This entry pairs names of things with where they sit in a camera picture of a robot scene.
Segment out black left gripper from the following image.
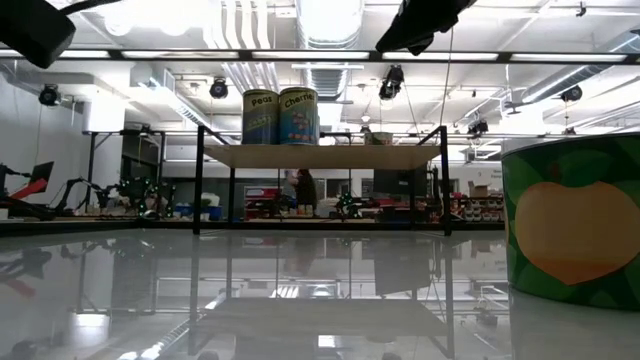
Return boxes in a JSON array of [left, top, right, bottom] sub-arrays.
[[0, 0, 77, 70]]

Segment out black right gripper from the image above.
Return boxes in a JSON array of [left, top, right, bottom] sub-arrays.
[[374, 0, 479, 57]]

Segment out light blue cherries can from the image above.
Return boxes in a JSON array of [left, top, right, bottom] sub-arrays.
[[278, 86, 320, 146]]

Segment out blue peas can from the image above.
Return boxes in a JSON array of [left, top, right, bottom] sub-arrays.
[[241, 88, 280, 146]]

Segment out wooden shelf black metal legs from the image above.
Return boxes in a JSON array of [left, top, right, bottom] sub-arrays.
[[192, 124, 454, 237]]

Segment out black light bar beam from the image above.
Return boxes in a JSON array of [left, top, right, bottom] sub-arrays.
[[0, 48, 640, 65]]

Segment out red and black device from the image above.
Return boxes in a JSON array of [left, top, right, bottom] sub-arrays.
[[0, 160, 56, 221]]

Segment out dark background monitor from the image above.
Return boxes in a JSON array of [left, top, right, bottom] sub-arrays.
[[372, 167, 431, 197]]

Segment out person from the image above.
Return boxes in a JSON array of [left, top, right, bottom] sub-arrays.
[[286, 168, 319, 216]]

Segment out red storage bins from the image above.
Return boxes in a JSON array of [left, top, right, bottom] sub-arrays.
[[244, 187, 281, 220]]

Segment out green peach label can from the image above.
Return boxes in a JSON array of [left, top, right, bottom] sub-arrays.
[[501, 132, 640, 312]]

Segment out white glossy surface sheet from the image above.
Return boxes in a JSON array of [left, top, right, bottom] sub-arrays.
[[0, 227, 640, 360]]

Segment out round silver ventilation duct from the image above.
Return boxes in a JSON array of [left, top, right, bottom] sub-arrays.
[[294, 0, 366, 99]]

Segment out white wall unit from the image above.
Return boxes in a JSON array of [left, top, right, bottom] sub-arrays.
[[82, 94, 126, 134]]

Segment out black metal stand frame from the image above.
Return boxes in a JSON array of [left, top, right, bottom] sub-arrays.
[[84, 128, 169, 217]]

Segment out black table frame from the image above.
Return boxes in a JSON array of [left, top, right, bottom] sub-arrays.
[[0, 218, 506, 237]]

